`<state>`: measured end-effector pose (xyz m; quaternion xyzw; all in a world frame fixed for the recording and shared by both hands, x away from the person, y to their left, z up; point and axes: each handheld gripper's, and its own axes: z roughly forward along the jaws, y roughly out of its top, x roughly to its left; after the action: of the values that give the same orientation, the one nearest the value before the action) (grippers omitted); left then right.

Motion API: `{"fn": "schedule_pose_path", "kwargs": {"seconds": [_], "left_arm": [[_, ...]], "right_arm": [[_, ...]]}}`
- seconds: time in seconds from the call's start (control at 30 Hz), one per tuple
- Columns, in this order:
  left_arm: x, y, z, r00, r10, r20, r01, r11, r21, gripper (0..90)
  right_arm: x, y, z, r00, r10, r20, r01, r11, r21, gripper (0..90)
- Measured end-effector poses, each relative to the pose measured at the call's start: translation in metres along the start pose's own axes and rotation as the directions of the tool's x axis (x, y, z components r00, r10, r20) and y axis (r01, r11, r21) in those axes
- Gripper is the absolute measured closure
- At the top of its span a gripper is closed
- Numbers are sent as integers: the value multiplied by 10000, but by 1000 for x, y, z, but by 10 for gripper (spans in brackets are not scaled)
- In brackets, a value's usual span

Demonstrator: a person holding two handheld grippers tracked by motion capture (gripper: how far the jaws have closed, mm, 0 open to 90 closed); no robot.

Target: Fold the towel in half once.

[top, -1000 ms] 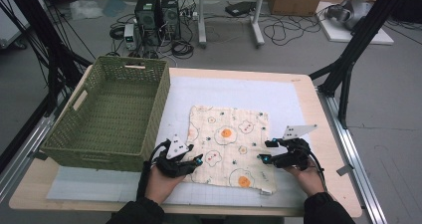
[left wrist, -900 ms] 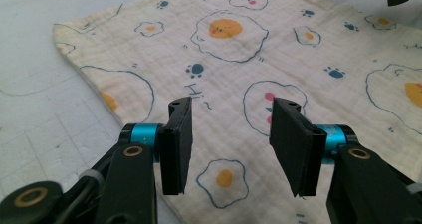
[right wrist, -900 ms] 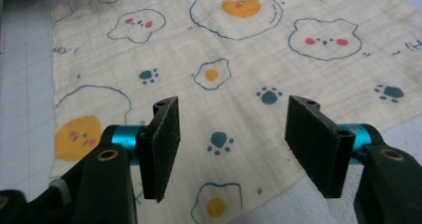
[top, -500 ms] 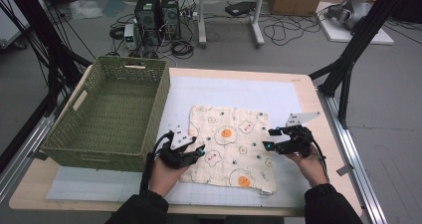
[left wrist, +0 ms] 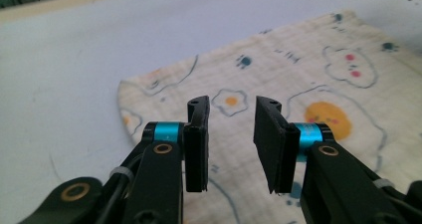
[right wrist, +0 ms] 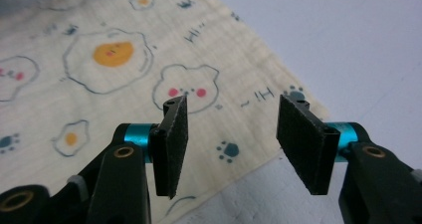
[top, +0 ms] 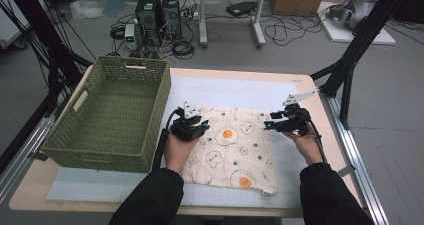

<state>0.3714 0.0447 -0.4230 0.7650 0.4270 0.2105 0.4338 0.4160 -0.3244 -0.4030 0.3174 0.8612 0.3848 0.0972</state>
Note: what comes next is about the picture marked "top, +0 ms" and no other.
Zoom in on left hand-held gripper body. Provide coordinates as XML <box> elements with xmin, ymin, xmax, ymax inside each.
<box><xmin>169</xmin><ymin>101</ymin><xmax>203</xmax><ymax>143</ymax></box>

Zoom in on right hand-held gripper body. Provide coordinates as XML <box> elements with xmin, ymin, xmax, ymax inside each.
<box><xmin>277</xmin><ymin>90</ymin><xmax>317</xmax><ymax>136</ymax></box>

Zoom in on cream printed cloth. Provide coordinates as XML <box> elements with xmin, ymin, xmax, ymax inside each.
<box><xmin>179</xmin><ymin>105</ymin><xmax>279</xmax><ymax>197</ymax></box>

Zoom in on green woven basket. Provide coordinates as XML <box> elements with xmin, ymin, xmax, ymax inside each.
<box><xmin>39</xmin><ymin>55</ymin><xmax>173</xmax><ymax>174</ymax></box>

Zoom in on person's left hand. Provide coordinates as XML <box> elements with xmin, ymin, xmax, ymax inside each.
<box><xmin>164</xmin><ymin>133</ymin><xmax>199</xmax><ymax>174</ymax></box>

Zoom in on person's right hand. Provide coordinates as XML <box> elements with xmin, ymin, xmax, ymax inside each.
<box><xmin>283</xmin><ymin>124</ymin><xmax>324</xmax><ymax>166</ymax></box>

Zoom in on white grid mat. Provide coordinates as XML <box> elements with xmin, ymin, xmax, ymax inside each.
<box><xmin>46</xmin><ymin>76</ymin><xmax>316</xmax><ymax>209</ymax></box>

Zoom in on white desk leg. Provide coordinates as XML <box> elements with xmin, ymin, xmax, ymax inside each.
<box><xmin>198</xmin><ymin>0</ymin><xmax>209</xmax><ymax>49</ymax></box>
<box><xmin>251</xmin><ymin>0</ymin><xmax>268</xmax><ymax>49</ymax></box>

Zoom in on white floor board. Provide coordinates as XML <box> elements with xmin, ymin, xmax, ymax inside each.
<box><xmin>318</xmin><ymin>1</ymin><xmax>397</xmax><ymax>46</ymax></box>

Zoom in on grey power supply unit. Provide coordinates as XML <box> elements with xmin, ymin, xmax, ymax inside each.
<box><xmin>124</xmin><ymin>22</ymin><xmax>139</xmax><ymax>52</ymax></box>

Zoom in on white power strip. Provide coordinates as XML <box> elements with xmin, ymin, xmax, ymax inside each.
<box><xmin>179</xmin><ymin>10</ymin><xmax>200</xmax><ymax>22</ymax></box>

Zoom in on black flat box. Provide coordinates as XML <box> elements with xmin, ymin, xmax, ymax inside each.
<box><xmin>225</xmin><ymin>0</ymin><xmax>258</xmax><ymax>18</ymax></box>

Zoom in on slim black computer tower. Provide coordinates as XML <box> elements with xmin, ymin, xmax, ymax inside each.
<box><xmin>162</xmin><ymin>0</ymin><xmax>183</xmax><ymax>41</ymax></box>

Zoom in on brown cardboard box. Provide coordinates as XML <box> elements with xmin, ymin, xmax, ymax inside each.
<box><xmin>268</xmin><ymin>0</ymin><xmax>329</xmax><ymax>18</ymax></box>

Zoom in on large black computer tower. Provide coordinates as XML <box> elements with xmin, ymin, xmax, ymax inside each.
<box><xmin>134</xmin><ymin>0</ymin><xmax>164</xmax><ymax>46</ymax></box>

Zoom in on grey headset device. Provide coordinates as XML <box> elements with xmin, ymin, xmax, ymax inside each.
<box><xmin>326</xmin><ymin>0</ymin><xmax>376</xmax><ymax>31</ymax></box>

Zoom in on blue sheet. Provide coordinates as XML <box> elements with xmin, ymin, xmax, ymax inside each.
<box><xmin>102</xmin><ymin>0</ymin><xmax>128</xmax><ymax>18</ymax></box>

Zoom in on clear plastic bag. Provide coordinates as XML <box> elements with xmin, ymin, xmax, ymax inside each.
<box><xmin>69</xmin><ymin>0</ymin><xmax>105</xmax><ymax>21</ymax></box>

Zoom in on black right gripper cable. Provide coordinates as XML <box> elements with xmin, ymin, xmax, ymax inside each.
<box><xmin>299</xmin><ymin>109</ymin><xmax>329</xmax><ymax>164</ymax></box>

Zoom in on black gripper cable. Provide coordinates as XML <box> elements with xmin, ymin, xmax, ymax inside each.
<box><xmin>151</xmin><ymin>107</ymin><xmax>184</xmax><ymax>173</ymax></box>
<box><xmin>299</xmin><ymin>109</ymin><xmax>329</xmax><ymax>164</ymax></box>

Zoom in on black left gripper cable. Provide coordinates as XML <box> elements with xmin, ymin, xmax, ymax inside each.
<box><xmin>151</xmin><ymin>107</ymin><xmax>184</xmax><ymax>173</ymax></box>

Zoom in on aluminium rail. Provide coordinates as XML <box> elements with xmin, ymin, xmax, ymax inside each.
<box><xmin>319</xmin><ymin>88</ymin><xmax>391</xmax><ymax>225</ymax></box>
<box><xmin>0</xmin><ymin>116</ymin><xmax>56</xmax><ymax>203</ymax></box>

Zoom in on grey metal bracket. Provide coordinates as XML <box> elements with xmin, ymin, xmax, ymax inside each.
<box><xmin>337</xmin><ymin>164</ymin><xmax>357</xmax><ymax>178</ymax></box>

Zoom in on loose black floor cables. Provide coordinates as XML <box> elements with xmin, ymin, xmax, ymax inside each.
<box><xmin>263</xmin><ymin>13</ymin><xmax>323</xmax><ymax>47</ymax></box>

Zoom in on coiled black cable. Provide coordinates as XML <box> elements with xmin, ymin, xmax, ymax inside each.
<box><xmin>171</xmin><ymin>39</ymin><xmax>196</xmax><ymax>60</ymax></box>

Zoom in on black metal stand with cables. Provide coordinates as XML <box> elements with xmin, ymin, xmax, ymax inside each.
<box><xmin>0</xmin><ymin>0</ymin><xmax>94</xmax><ymax>116</ymax></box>

